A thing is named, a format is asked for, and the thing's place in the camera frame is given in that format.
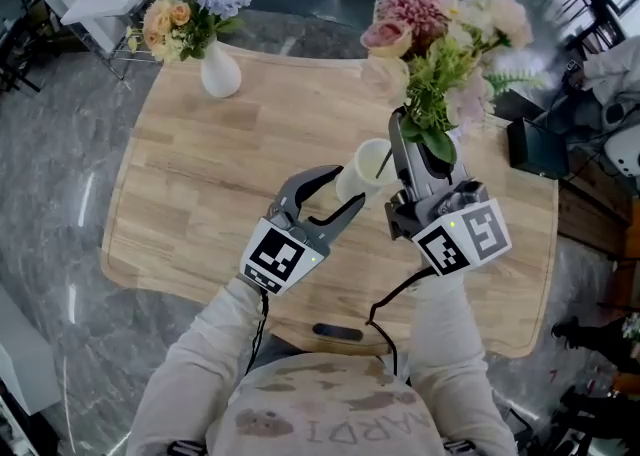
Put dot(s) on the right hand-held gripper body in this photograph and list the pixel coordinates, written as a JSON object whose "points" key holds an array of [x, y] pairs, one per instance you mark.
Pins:
{"points": [[465, 239]]}

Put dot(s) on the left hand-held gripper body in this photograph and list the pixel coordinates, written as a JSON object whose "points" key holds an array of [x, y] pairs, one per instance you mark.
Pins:
{"points": [[280, 254]]}

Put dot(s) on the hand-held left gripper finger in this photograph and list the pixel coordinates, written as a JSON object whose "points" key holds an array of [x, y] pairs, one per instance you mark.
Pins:
{"points": [[340, 221], [300, 184]]}

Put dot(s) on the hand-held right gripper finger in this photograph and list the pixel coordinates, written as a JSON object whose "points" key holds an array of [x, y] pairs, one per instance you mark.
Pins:
{"points": [[462, 164], [404, 154]]}

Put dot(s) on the tall white vase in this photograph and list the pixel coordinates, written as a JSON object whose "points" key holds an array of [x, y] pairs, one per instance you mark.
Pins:
{"points": [[367, 159]]}

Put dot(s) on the pink cream flowers bunch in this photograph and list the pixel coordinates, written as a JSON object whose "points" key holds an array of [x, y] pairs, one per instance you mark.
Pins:
{"points": [[425, 4]]}

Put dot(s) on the person's right forearm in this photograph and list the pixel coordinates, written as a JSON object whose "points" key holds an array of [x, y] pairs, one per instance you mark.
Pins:
{"points": [[445, 344]]}

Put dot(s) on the person's left forearm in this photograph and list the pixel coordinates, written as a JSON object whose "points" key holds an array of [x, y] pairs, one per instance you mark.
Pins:
{"points": [[195, 369]]}

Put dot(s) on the small white bulbous vase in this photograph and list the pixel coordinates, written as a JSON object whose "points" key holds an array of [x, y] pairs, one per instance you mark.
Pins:
{"points": [[220, 74]]}

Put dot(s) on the black box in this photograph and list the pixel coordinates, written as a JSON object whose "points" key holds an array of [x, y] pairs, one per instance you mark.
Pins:
{"points": [[537, 149]]}

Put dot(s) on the light wooden table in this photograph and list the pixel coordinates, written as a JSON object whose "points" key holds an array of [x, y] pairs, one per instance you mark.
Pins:
{"points": [[200, 184]]}

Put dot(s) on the dark wooden cabinet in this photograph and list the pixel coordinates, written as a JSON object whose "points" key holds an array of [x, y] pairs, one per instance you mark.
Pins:
{"points": [[590, 224]]}

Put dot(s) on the person's beige sweatshirt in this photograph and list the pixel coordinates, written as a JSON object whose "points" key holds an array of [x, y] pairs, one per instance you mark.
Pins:
{"points": [[325, 404]]}

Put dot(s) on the white cabinet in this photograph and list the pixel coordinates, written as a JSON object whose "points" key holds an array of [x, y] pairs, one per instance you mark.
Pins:
{"points": [[25, 359]]}

